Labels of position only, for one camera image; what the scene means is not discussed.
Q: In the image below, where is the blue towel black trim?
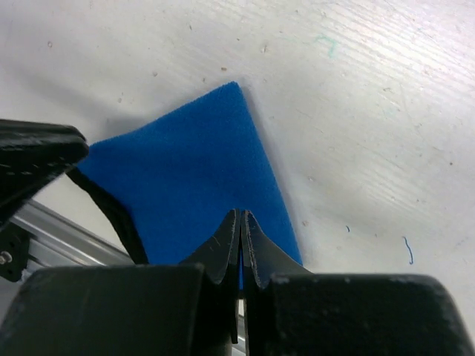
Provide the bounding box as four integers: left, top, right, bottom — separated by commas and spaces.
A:
68, 82, 301, 265

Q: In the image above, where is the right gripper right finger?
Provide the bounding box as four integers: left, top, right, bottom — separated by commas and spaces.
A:
240, 211, 474, 355

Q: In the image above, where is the aluminium mounting rail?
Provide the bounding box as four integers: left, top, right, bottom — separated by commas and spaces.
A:
7, 198, 248, 356

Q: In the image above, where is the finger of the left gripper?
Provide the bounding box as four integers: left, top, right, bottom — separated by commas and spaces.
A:
1, 119, 88, 225

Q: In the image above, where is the left black base bracket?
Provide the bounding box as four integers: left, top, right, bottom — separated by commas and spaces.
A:
0, 222, 31, 282

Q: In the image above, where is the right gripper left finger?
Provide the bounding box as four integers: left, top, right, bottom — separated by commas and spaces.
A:
0, 208, 242, 356

